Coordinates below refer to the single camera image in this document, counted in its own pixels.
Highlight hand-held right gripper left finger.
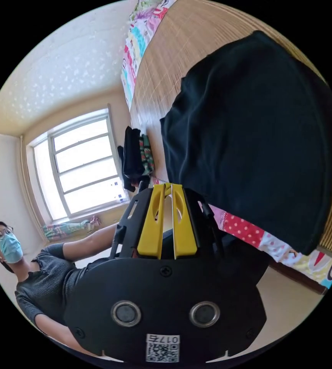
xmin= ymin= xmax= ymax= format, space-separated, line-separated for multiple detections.
xmin=137 ymin=184 xmax=166 ymax=259

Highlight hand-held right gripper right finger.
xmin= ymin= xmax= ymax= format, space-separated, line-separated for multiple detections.
xmin=171 ymin=183 xmax=199 ymax=260

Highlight person's left forearm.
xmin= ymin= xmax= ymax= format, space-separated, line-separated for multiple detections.
xmin=88 ymin=223 xmax=119 ymax=246

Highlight black pants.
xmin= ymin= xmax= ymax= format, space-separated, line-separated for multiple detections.
xmin=159 ymin=30 xmax=332 ymax=256

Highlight pile of clothes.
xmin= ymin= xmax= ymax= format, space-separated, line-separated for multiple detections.
xmin=117 ymin=126 xmax=156 ymax=193

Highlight rolled printed blanket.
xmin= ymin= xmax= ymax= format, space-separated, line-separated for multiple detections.
xmin=42 ymin=215 xmax=102 ymax=243

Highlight window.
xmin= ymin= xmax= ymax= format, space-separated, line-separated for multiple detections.
xmin=24 ymin=108 xmax=132 ymax=223

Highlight person's body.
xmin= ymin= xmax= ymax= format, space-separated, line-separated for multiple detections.
xmin=0 ymin=221 xmax=117 ymax=351

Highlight bed with woven mat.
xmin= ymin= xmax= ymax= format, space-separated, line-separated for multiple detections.
xmin=120 ymin=0 xmax=332 ymax=295

